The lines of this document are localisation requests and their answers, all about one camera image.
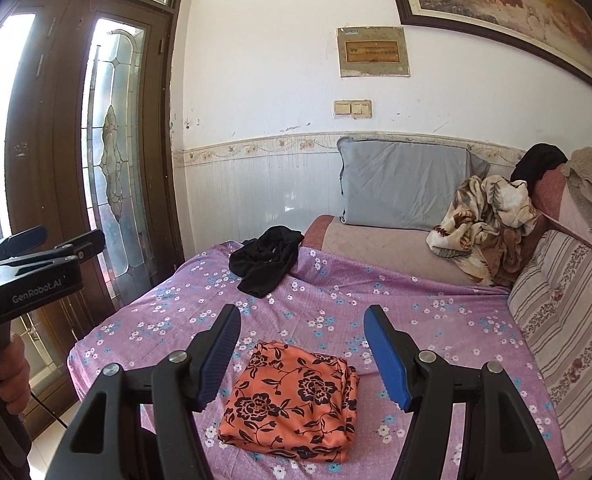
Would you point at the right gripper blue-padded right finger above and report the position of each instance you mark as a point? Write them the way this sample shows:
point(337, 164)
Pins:
point(500, 438)

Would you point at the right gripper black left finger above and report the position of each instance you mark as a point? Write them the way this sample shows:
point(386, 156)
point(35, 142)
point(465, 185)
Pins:
point(139, 424)

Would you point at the orange black floral blouse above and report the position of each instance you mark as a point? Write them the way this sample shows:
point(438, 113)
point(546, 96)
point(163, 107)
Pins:
point(291, 403)

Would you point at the person's left hand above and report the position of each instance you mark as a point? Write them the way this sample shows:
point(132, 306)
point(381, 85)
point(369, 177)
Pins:
point(14, 376)

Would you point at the striped floral cushion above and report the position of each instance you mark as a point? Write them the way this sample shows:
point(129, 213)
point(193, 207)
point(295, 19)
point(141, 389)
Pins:
point(551, 303)

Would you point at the brown cream floral blanket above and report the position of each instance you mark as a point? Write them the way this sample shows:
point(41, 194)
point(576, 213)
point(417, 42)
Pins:
point(490, 230)

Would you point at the black crumpled garment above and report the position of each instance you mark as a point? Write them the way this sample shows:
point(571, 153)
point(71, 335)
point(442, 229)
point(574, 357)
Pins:
point(262, 263)

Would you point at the grey pillow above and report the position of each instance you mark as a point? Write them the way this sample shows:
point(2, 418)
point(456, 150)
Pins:
point(402, 185)

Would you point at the brown wooden glass door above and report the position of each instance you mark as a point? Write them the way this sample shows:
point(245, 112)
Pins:
point(85, 145)

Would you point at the pink padded sofa backrest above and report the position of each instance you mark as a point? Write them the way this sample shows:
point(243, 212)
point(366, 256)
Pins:
point(552, 198)

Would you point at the black garment on headboard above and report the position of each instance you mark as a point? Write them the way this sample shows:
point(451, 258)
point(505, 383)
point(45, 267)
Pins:
point(539, 159)

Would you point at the beige wall light switch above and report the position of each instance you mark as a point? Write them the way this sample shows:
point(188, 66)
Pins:
point(353, 108)

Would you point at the framed wall painting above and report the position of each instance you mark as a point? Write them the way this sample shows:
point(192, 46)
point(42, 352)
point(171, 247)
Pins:
point(558, 31)

